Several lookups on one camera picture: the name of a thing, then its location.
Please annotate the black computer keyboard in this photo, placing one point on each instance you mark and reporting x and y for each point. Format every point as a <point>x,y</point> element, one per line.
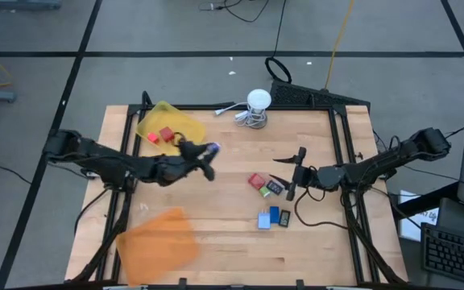
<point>453,253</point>

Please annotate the small green and white item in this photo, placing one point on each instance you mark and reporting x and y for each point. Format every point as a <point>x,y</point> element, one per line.
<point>265,192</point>

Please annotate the black desk bar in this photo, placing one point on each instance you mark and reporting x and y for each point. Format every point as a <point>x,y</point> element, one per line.
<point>421,201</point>

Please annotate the black perforated metal case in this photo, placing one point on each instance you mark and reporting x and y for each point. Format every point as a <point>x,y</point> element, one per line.
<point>308,96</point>

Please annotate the dark grey desk object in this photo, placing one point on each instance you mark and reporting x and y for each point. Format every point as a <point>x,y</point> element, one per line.
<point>457,215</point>

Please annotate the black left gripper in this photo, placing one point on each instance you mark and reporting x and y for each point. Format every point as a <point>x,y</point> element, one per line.
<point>191,155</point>

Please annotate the white printed paper sheet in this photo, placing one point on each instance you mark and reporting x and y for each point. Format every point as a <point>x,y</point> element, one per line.
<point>411,225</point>

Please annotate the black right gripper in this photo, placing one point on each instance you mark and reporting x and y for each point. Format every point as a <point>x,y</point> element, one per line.
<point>305,177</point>

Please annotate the orange translucent plastic bin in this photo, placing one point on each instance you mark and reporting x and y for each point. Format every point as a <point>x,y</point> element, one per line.
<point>157,245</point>

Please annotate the red box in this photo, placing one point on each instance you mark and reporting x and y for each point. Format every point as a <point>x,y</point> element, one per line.
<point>257,181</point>

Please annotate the small red item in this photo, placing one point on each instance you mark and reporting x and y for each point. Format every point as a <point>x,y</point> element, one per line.
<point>153,138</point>

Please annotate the white bulb-shaped desk lamp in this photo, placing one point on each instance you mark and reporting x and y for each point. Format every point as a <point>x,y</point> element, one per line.
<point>259,98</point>

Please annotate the red cube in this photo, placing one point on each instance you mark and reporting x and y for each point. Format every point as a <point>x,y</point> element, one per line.
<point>166,134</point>

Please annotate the blue rectangular box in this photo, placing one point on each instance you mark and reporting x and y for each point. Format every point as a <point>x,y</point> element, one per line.
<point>274,214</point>

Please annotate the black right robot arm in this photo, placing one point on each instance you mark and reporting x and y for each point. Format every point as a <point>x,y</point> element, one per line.
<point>377,163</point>

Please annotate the light blue usb charger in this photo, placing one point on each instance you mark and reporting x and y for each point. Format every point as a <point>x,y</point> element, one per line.
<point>263,220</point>

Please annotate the black device with display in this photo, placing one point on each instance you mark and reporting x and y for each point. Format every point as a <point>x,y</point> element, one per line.
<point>284,218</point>
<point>274,189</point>

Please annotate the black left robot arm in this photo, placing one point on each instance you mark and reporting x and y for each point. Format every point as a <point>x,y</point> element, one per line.
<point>107,159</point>

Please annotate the small purple item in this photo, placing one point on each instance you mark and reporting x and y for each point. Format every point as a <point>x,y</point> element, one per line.
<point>214,147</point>

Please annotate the yellow translucent plastic bin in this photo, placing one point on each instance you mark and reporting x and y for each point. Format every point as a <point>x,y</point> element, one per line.
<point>163,117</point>

